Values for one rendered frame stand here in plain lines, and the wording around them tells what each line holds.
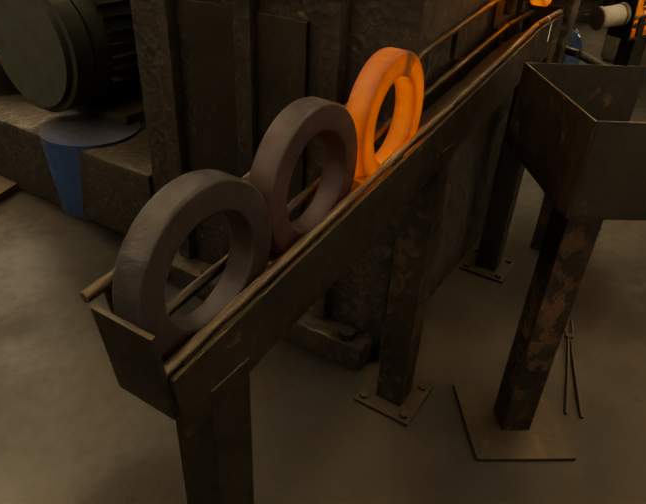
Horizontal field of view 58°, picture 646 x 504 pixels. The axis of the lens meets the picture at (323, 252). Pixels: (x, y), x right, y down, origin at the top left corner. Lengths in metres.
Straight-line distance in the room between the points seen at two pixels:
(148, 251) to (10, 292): 1.26
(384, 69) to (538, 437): 0.85
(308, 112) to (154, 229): 0.22
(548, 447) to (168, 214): 1.00
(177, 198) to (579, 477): 1.01
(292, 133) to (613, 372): 1.14
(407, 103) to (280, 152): 0.31
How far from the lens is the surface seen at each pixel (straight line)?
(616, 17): 1.83
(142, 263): 0.49
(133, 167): 1.72
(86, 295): 0.55
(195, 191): 0.51
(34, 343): 1.55
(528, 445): 1.31
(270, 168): 0.60
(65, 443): 1.30
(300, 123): 0.62
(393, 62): 0.77
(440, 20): 1.11
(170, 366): 0.54
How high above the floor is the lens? 0.96
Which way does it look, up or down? 33 degrees down
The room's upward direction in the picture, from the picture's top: 3 degrees clockwise
